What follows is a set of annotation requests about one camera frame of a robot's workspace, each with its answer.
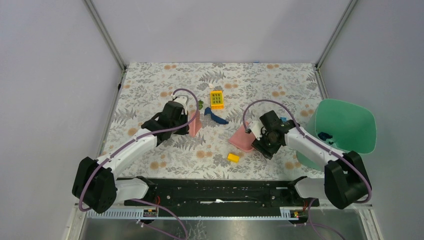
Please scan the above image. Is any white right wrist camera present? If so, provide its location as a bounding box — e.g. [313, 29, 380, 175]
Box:
[248, 120, 264, 140]

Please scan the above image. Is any pink dustpan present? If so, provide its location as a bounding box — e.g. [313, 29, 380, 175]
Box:
[228, 124, 256, 153]

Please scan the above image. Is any yellow grid toy block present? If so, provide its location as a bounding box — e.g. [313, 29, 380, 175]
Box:
[210, 90, 224, 110]

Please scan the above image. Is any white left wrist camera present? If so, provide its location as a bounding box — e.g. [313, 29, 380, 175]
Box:
[172, 95, 189, 109]

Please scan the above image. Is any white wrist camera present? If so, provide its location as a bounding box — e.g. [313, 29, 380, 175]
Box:
[172, 95, 189, 109]
[248, 120, 264, 140]

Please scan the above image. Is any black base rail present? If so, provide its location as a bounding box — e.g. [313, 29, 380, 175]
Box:
[143, 178, 320, 218]

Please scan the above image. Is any floral table mat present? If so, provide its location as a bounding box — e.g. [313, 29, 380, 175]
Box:
[100, 62, 323, 180]

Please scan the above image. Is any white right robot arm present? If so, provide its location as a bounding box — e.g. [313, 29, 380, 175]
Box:
[244, 110, 372, 209]

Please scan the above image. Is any pink hand brush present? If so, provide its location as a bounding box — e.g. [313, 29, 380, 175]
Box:
[188, 110, 203, 137]

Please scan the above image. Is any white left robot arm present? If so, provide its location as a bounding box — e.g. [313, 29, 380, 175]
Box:
[71, 95, 189, 214]

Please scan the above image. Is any green trash bin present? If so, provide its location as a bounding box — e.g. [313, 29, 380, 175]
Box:
[303, 98, 377, 155]

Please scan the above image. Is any small yellow block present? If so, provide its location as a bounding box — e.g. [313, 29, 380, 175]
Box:
[227, 153, 240, 163]

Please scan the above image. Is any green paper scrap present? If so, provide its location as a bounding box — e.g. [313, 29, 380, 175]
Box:
[198, 100, 204, 110]

